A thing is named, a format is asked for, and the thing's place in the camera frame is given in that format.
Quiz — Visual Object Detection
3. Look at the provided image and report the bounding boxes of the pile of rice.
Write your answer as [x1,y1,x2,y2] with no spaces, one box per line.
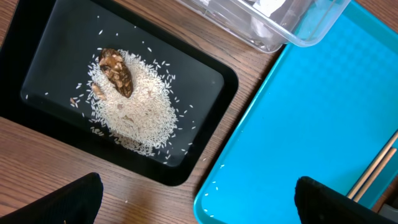
[70,49,188,165]

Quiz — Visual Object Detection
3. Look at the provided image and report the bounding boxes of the teal serving tray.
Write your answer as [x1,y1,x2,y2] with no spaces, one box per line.
[193,2,397,224]

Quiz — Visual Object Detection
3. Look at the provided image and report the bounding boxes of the wooden chopstick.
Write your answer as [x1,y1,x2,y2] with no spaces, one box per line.
[353,147,397,202]
[347,131,397,200]

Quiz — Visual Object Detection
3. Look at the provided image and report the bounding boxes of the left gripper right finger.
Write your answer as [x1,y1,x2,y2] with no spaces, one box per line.
[294,176,396,224]

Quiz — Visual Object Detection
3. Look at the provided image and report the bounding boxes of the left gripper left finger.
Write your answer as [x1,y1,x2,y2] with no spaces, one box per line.
[1,172,103,224]

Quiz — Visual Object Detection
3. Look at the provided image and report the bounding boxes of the brown food scrap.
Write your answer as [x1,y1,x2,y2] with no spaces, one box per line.
[99,48,133,98]

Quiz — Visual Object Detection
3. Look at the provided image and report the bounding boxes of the black plastic tray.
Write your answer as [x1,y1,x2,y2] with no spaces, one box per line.
[1,1,238,186]

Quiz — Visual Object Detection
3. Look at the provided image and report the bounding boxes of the clear plastic bin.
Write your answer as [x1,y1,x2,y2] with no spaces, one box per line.
[178,0,351,53]

